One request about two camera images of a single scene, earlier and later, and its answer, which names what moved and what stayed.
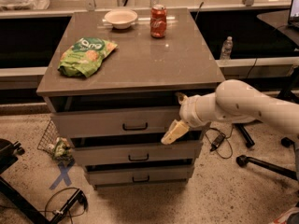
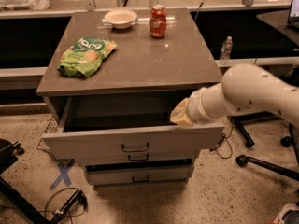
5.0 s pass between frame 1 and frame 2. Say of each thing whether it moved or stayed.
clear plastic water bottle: stayed
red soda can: stayed
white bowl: stayed
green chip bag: stayed
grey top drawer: moved
